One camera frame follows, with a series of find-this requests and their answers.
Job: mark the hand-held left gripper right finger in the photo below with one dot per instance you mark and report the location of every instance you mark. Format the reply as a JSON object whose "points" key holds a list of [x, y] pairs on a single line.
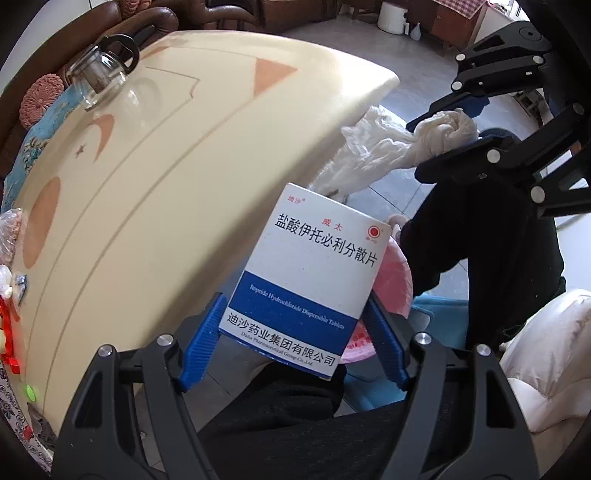
{"points": [[388, 346]]}

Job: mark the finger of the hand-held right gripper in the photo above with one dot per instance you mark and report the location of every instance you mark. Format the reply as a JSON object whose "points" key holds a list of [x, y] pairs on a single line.
{"points": [[498, 159], [478, 104]]}

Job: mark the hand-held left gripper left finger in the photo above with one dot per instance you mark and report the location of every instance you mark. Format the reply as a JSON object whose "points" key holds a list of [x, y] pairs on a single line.
{"points": [[203, 344]]}

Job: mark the pink plastic bin liner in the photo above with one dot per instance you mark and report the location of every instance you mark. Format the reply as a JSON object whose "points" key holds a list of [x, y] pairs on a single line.
{"points": [[392, 281]]}

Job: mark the white and blue medicine box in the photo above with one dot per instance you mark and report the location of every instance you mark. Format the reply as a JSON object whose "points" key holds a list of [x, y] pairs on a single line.
{"points": [[314, 277]]}

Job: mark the white plastic bag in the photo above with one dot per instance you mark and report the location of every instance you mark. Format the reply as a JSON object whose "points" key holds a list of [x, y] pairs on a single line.
{"points": [[383, 147]]}

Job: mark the wooden cabinet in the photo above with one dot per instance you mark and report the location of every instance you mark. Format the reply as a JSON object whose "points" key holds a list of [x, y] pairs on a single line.
{"points": [[457, 32]]}

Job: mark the red checkered cloth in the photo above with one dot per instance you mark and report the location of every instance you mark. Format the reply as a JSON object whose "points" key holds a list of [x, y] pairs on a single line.
{"points": [[457, 5]]}

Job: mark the person's right leg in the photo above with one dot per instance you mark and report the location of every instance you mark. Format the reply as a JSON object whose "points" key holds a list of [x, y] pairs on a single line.
{"points": [[485, 240]]}

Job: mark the person's leg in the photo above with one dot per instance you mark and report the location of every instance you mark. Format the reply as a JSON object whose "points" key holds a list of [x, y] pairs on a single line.
{"points": [[300, 415], [485, 240]]}

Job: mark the small white bottle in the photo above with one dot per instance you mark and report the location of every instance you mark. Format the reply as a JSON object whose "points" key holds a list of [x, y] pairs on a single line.
{"points": [[415, 31]]}

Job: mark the person's left leg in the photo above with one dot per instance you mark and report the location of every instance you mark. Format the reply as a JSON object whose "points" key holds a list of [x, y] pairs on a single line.
{"points": [[300, 415]]}

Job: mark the person's beige right shoe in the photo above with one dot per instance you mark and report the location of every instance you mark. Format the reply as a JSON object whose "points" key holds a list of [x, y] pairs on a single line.
{"points": [[396, 224]]}

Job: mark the white bucket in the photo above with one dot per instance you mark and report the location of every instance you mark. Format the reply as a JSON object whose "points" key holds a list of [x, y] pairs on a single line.
{"points": [[392, 17]]}

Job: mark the white padded jacket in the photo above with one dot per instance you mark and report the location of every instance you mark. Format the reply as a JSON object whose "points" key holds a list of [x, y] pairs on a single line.
{"points": [[549, 360]]}

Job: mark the small green object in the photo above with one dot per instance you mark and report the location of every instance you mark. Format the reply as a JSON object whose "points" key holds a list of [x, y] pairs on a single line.
{"points": [[30, 393]]}

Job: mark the cream carved coffee table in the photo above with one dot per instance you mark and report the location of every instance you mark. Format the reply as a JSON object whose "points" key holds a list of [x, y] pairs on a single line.
{"points": [[184, 161]]}

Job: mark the red ornament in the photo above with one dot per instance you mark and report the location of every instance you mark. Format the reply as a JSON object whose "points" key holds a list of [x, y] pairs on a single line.
{"points": [[9, 323]]}

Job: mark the black and white patterned cloth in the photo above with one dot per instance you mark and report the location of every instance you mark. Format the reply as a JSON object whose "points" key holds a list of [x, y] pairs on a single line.
{"points": [[16, 424]]}

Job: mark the clear plastic snack bag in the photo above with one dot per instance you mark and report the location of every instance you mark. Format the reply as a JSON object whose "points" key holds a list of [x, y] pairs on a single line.
{"points": [[9, 230]]}

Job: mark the dark wooden armchair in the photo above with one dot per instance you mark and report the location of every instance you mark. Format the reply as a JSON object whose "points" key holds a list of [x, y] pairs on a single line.
{"points": [[240, 14]]}

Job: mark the blue floral cloth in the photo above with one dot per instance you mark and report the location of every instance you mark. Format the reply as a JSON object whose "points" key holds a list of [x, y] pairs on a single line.
{"points": [[37, 143]]}

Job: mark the pink round crochet cushion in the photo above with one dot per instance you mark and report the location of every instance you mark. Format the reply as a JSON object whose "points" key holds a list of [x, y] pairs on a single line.
{"points": [[41, 99]]}

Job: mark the glass teapot with black lid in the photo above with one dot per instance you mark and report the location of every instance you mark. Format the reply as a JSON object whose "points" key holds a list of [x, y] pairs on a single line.
{"points": [[99, 69]]}

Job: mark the brown leather sofa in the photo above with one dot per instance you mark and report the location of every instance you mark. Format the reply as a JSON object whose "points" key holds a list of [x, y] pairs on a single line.
{"points": [[152, 18]]}

